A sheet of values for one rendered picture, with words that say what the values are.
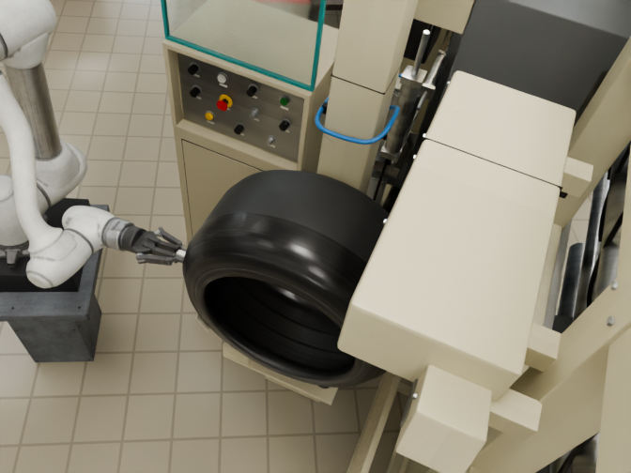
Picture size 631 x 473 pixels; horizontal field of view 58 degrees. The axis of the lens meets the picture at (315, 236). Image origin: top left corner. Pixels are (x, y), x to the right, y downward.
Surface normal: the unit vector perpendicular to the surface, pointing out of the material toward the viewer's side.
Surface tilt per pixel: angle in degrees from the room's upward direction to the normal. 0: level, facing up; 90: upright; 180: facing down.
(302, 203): 7
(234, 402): 0
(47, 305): 0
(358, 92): 90
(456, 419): 18
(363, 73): 90
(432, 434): 72
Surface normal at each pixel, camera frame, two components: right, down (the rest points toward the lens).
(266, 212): -0.18, -0.68
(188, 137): -0.39, 0.71
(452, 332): 0.11, -0.60
